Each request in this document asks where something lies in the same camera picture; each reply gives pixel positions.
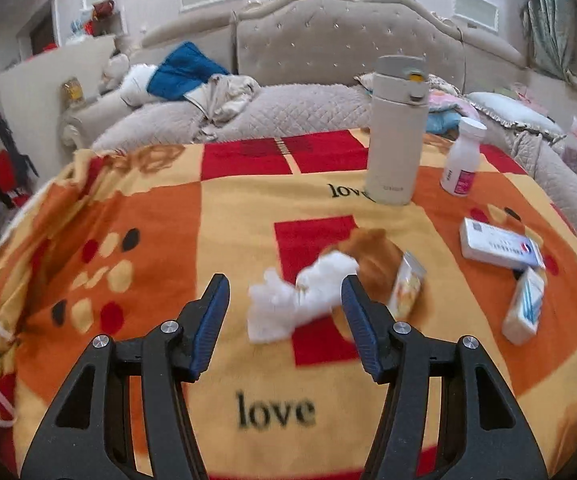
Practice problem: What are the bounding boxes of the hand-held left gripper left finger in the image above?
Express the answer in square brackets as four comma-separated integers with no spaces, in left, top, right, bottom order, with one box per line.
[20,273,231,480]

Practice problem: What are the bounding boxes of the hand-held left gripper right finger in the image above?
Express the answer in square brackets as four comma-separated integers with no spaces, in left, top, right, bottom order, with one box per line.
[341,274,550,480]

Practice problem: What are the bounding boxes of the white tissue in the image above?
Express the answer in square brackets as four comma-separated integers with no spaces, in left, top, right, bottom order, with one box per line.
[247,251,360,345]

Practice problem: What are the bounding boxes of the yellow snack wrapper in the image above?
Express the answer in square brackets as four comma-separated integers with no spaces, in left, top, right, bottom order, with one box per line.
[385,251,427,319]

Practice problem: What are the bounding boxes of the orange brown crumpled wrapper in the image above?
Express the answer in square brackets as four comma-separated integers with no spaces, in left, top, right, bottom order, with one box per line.
[337,227,404,307]

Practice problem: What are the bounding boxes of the red yellow printed blanket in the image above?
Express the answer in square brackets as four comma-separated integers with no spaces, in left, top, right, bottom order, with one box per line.
[0,130,577,480]

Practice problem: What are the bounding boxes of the white medicine box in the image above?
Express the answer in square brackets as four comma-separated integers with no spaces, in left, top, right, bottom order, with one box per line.
[459,217,546,270]

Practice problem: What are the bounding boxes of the small white blue packet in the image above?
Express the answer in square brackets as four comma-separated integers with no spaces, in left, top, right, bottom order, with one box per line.
[501,266,545,346]

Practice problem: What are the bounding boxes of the white pill bottle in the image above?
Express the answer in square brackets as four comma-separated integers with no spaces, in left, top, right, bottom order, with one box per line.
[439,117,489,197]

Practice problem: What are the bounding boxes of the white thermos bottle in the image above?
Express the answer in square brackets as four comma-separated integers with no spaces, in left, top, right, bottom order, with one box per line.
[365,55,430,206]

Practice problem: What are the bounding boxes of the cream crumpled garment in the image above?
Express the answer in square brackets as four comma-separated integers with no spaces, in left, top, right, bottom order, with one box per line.
[186,74,262,128]

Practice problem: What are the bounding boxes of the beige sofa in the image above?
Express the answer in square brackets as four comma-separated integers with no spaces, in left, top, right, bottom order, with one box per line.
[61,25,239,148]

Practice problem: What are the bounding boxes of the pink floral pillow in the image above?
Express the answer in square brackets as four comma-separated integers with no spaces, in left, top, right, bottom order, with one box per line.
[425,87,481,133]

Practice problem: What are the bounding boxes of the blue jacket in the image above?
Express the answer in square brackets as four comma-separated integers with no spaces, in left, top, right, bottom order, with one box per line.
[147,41,232,102]

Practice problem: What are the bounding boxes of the hanging red clothes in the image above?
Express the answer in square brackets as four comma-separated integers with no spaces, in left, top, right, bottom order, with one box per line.
[0,105,39,211]

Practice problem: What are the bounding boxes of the white frilled pillow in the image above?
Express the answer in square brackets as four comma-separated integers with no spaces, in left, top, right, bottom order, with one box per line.
[468,91,566,136]

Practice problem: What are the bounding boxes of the yellow jar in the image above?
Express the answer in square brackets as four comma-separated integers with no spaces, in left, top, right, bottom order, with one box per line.
[63,77,85,106]

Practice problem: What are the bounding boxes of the white cabinet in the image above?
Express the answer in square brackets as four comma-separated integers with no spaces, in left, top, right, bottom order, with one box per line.
[0,35,119,176]

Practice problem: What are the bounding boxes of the beige tufted headboard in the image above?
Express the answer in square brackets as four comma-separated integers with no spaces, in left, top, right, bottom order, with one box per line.
[231,0,529,96]

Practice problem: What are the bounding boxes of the patterned curtain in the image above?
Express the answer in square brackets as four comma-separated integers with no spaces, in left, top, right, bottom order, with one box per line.
[515,0,577,86]

